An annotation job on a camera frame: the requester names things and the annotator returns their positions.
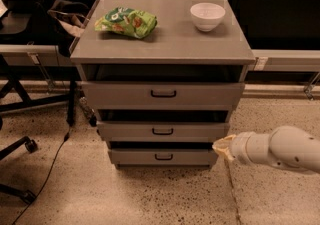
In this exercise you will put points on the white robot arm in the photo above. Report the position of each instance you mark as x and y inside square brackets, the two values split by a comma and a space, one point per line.
[285, 148]

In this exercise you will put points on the grey drawer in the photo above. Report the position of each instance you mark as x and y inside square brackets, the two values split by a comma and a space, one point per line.
[162, 131]
[162, 157]
[162, 95]

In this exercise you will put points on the grey top drawer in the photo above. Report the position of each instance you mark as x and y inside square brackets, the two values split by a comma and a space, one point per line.
[162, 95]

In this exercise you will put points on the green snack bag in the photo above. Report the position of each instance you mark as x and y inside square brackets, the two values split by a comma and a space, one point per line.
[128, 22]

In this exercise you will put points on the grey bottom drawer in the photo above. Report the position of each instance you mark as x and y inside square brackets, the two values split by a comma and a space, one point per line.
[162, 157]

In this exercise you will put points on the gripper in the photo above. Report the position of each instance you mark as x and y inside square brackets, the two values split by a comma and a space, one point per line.
[240, 149]

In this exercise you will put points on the black desk frame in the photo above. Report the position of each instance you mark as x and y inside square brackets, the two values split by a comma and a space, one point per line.
[13, 82]

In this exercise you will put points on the grey drawer cabinet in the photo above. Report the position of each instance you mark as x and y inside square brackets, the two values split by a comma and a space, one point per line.
[175, 52]

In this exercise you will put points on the black chair seat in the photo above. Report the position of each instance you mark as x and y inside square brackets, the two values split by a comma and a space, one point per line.
[23, 21]

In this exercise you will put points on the dark bag with strap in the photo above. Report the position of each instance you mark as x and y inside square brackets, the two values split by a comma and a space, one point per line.
[70, 17]

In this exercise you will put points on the white ceramic bowl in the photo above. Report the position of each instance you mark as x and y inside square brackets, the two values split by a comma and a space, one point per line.
[207, 16]

